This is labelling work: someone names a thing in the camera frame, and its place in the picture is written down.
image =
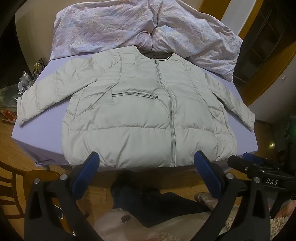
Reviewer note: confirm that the brown slipper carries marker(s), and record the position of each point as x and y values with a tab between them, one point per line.
205	201

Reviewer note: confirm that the small white stand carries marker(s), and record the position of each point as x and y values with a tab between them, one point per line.
20	87

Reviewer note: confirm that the beige fleece garment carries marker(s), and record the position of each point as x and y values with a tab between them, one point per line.
129	227

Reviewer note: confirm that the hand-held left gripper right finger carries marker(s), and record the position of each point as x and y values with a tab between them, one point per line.
208	175

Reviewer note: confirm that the person's dark trouser legs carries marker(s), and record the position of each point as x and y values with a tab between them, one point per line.
148	201

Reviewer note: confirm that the wooden door frame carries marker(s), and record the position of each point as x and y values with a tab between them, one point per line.
248	23

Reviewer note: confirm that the red packet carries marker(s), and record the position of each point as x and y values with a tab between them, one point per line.
7	115

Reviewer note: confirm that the bed with lavender sheet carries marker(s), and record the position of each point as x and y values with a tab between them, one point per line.
46	136

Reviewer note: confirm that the dark appliance with green light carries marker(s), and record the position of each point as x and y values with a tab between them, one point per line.
288	132

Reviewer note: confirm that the pink patterned quilt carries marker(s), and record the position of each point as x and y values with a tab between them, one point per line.
104	27

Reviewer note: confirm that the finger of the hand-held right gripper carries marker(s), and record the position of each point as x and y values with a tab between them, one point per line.
248	155
238	163

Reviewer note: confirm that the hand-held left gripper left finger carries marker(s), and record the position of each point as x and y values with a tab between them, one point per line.
86	176

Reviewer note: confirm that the wooden chair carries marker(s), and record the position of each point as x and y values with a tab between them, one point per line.
44	174

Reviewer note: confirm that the clear plastic bag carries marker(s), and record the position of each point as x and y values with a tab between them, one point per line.
26	78

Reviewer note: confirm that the pale green puffer jacket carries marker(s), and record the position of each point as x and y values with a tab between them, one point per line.
129	115

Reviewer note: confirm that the person's right forearm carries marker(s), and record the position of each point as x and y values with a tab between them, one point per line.
283	223

